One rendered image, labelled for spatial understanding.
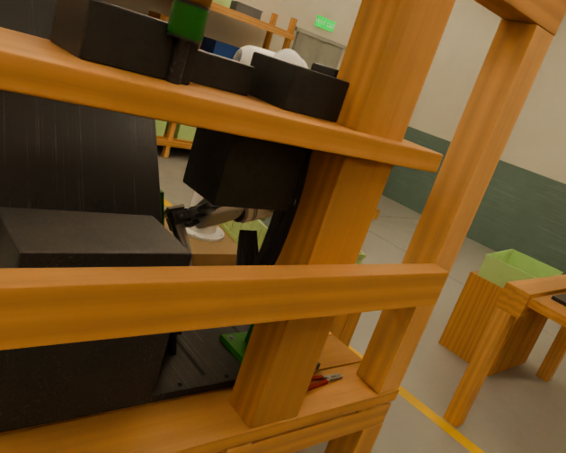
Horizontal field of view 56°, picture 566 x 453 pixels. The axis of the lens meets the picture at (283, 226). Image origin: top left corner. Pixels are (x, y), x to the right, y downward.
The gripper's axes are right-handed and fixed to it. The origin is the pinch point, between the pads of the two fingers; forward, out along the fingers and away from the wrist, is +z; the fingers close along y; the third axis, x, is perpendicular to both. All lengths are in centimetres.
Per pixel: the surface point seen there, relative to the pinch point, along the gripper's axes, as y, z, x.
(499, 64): 47, -65, -5
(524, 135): -290, -677, -99
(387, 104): 47, -25, 1
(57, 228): 16.4, 29.1, 1.9
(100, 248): 20.7, 24.5, 8.1
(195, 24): 55, 13, -9
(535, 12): 59, -66, -10
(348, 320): -81, -96, 38
